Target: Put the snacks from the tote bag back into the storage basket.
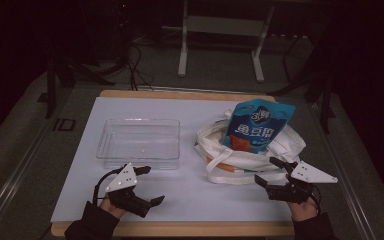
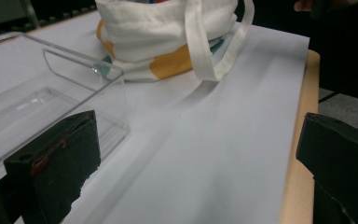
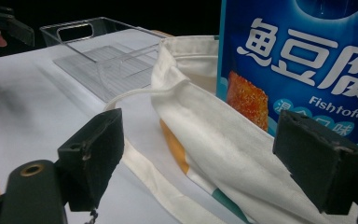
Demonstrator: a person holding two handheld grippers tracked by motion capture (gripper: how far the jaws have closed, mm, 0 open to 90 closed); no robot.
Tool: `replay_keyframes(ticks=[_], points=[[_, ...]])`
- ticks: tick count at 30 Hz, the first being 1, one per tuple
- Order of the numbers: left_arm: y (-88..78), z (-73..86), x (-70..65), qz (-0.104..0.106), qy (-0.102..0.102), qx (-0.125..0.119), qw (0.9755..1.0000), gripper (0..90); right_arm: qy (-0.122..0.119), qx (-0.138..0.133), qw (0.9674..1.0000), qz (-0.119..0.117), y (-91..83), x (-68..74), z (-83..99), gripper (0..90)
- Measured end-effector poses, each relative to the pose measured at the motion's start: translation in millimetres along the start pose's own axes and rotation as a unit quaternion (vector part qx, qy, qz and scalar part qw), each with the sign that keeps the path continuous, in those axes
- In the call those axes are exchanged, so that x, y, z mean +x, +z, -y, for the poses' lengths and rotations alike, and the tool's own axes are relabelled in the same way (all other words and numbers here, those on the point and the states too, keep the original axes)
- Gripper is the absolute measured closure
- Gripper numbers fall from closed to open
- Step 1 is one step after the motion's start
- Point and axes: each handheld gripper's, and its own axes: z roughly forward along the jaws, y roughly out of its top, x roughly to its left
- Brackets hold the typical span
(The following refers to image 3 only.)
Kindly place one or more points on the blue snack packet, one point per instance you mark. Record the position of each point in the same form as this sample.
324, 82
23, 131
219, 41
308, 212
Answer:
295, 62

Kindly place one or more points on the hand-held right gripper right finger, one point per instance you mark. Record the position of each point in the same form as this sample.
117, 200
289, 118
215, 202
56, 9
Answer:
320, 161

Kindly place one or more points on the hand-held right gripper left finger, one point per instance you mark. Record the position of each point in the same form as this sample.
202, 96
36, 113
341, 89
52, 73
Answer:
94, 155

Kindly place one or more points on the cream canvas tote bag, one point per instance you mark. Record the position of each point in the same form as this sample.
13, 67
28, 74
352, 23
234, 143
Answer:
230, 149

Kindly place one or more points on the clear plastic bin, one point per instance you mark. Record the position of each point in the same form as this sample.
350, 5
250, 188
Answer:
105, 56

